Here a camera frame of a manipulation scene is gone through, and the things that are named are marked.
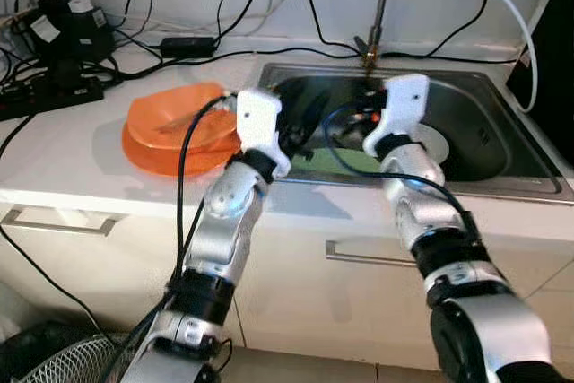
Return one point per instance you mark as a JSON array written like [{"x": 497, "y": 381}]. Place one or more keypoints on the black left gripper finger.
[{"x": 312, "y": 118}]

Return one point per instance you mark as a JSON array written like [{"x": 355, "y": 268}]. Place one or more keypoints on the orange bowl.
[{"x": 161, "y": 118}]

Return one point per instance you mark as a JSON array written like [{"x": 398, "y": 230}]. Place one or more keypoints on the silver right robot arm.
[{"x": 448, "y": 248}]

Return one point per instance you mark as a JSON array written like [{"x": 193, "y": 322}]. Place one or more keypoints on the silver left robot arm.
[{"x": 220, "y": 230}]

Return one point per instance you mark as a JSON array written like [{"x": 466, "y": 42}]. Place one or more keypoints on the white plate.
[{"x": 438, "y": 143}]

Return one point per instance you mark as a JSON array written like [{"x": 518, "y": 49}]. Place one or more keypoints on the stainless steel sink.
[{"x": 475, "y": 132}]

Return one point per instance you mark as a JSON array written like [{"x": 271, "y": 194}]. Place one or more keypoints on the orange plate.
[{"x": 161, "y": 163}]

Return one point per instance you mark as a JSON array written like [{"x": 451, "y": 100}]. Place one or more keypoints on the large black appliance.
[{"x": 547, "y": 60}]

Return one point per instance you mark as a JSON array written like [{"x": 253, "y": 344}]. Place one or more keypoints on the black labelled charger box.
[{"x": 76, "y": 33}]

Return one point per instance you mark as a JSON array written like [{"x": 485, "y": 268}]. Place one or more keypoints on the black power strip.
[{"x": 49, "y": 98}]

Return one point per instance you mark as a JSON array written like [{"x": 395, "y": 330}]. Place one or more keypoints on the black bag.
[{"x": 27, "y": 343}]

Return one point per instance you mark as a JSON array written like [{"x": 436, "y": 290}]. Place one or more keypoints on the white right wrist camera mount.
[{"x": 399, "y": 109}]

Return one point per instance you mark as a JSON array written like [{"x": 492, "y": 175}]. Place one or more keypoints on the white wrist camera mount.
[
  {"x": 399, "y": 109},
  {"x": 256, "y": 123}
]

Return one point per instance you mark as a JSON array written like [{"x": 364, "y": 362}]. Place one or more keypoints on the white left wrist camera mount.
[{"x": 256, "y": 123}]

